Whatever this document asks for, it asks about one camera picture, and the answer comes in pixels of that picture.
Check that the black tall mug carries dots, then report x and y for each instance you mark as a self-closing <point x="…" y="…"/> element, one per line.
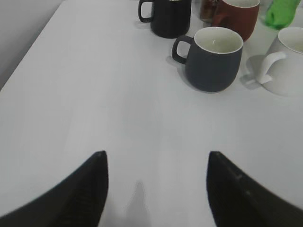
<point x="169" y="18"/>

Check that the dark grey round mug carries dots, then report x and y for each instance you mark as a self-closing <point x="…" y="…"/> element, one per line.
<point x="211" y="57"/>

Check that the brown coffee drink bottle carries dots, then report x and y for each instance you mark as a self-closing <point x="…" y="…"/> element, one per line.
<point x="208" y="8"/>

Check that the white mug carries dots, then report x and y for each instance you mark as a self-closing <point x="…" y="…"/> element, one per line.
<point x="281" y="71"/>

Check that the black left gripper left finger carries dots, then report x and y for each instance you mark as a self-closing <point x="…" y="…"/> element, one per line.
<point x="77" y="201"/>

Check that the red brown mug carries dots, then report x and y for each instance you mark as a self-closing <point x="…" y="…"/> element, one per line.
<point x="237" y="15"/>

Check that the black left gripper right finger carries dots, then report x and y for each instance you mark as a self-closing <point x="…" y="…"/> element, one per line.
<point x="237" y="200"/>

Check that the green plastic soda bottle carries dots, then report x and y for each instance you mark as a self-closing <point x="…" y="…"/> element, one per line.
<point x="281" y="13"/>

